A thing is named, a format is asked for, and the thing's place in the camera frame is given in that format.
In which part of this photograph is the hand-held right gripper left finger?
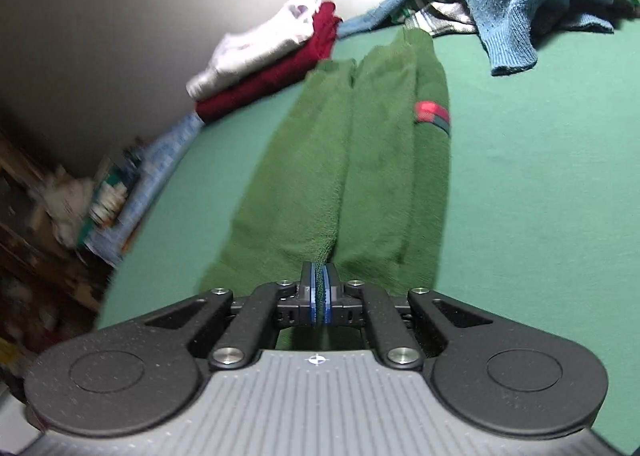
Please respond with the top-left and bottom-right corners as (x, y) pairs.
(145, 261), (321, 371)

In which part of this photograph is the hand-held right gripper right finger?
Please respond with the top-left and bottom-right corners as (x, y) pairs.
(322, 263), (496, 371)

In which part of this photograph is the green knit cardigan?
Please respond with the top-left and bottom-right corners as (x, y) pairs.
(197, 28), (453, 352)

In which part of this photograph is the blue patterned towel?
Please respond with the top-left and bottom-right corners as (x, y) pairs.
(80, 111), (206, 269)

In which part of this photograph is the maroon sweater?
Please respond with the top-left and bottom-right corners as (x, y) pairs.
(195, 0), (345, 126)

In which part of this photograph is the green table cover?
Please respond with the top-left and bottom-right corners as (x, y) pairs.
(95, 11), (640, 456)

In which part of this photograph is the white sweatshirt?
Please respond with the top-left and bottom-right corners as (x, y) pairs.
(186, 0), (323, 101)

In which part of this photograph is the grey striped shirt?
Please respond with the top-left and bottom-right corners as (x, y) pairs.
(405, 0), (478, 36)

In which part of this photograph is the blue knit sweater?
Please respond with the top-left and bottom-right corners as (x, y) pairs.
(337, 0), (623, 77)

